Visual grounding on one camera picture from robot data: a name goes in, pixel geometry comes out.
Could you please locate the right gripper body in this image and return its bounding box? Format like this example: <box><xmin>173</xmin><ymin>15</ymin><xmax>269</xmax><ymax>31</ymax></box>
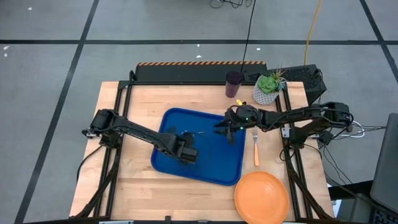
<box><xmin>225</xmin><ymin>105</ymin><xmax>262</xmax><ymax>131</ymax></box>

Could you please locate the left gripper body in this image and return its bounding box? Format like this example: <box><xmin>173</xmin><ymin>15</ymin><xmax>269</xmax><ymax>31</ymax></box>
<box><xmin>166</xmin><ymin>132</ymin><xmax>200</xmax><ymax>165</ymax></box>

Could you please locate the blue plastic tray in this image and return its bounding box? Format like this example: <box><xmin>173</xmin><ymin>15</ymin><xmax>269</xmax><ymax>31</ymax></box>
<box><xmin>150</xmin><ymin>107</ymin><xmax>247</xmax><ymax>187</ymax></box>

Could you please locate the fork with orange handle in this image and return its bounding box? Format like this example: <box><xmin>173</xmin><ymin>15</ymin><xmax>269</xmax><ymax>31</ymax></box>
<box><xmin>251</xmin><ymin>127</ymin><xmax>260</xmax><ymax>167</ymax></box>

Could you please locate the purple faceted plastic cup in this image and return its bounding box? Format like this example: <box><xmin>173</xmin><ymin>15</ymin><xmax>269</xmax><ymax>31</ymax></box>
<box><xmin>224</xmin><ymin>70</ymin><xmax>244</xmax><ymax>99</ymax></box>

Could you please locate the orange plate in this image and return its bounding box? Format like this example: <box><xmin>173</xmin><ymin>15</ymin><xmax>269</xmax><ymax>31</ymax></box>
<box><xmin>234</xmin><ymin>170</ymin><xmax>290</xmax><ymax>224</ymax></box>

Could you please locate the succulent in white patterned pot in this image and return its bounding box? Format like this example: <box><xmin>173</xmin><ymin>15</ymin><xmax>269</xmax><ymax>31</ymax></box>
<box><xmin>251</xmin><ymin>67</ymin><xmax>289</xmax><ymax>106</ymax></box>

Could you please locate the black box with hazard stripe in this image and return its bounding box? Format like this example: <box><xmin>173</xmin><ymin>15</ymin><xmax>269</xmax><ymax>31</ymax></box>
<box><xmin>136</xmin><ymin>61</ymin><xmax>267</xmax><ymax>83</ymax></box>

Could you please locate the black perforated computer case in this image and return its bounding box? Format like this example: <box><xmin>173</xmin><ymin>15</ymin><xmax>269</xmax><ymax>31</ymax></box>
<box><xmin>244</xmin><ymin>64</ymin><xmax>327</xmax><ymax>102</ymax></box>

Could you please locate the black power adapter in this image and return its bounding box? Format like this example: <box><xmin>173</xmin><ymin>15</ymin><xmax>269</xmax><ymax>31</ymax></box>
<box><xmin>318</xmin><ymin>130</ymin><xmax>335</xmax><ymax>146</ymax></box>

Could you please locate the black metal table frame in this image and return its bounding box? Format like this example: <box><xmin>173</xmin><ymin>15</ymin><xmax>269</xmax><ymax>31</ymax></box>
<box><xmin>74</xmin><ymin>70</ymin><xmax>335</xmax><ymax>220</ymax></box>

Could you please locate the long black cable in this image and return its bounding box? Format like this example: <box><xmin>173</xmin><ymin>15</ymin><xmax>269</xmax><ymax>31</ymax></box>
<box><xmin>241</xmin><ymin>0</ymin><xmax>256</xmax><ymax>74</ymax></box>

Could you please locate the curved black cable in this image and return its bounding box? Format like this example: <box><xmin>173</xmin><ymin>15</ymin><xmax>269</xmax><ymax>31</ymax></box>
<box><xmin>76</xmin><ymin>144</ymin><xmax>105</xmax><ymax>184</ymax></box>

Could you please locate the long yellow cable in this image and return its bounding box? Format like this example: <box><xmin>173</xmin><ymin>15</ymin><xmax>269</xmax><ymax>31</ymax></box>
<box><xmin>303</xmin><ymin>0</ymin><xmax>323</xmax><ymax>66</ymax></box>

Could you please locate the black cable coil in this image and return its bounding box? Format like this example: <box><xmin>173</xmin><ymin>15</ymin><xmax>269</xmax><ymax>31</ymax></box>
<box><xmin>209</xmin><ymin>0</ymin><xmax>254</xmax><ymax>9</ymax></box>

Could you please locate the white cable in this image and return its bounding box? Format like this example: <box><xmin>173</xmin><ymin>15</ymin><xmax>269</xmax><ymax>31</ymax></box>
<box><xmin>340</xmin><ymin>120</ymin><xmax>365</xmax><ymax>139</ymax></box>

